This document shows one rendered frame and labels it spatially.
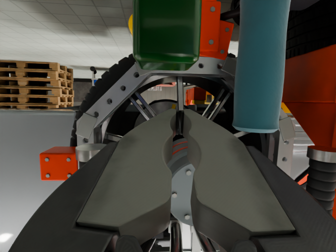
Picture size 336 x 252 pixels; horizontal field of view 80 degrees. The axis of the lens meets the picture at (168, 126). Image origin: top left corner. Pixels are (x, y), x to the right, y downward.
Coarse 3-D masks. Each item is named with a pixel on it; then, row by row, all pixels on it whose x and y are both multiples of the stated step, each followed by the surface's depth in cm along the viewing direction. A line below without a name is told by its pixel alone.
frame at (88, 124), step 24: (144, 72) 47; (168, 72) 47; (192, 72) 48; (216, 72) 48; (120, 96) 47; (96, 120) 48; (288, 120) 50; (288, 144) 52; (288, 168) 52; (168, 240) 58
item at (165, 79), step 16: (160, 80) 63; (176, 80) 59; (192, 80) 68; (208, 80) 59; (224, 80) 57; (224, 96) 60; (144, 112) 59; (208, 112) 60; (112, 128) 68; (256, 144) 63
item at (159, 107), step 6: (156, 102) 98; (162, 102) 98; (168, 102) 98; (174, 102) 98; (156, 108) 98; (162, 108) 98; (168, 108) 98; (186, 108) 99; (150, 114) 98; (138, 120) 98; (144, 120) 98
